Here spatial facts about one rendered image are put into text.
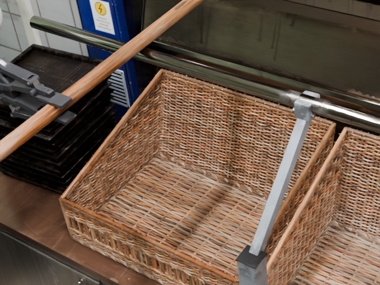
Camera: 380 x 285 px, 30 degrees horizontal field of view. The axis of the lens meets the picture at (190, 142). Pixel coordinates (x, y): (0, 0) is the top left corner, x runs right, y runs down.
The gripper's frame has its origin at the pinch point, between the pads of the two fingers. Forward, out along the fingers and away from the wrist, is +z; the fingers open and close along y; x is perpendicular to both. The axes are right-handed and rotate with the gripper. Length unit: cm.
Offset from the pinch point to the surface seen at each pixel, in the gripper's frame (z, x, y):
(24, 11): -81, -59, 28
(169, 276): 9, -12, 56
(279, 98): 34.0, -24.6, 2.6
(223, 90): -3, -58, 34
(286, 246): 34, -27, 46
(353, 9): 31, -62, 3
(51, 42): -74, -61, 39
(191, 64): 13.4, -25.5, 1.6
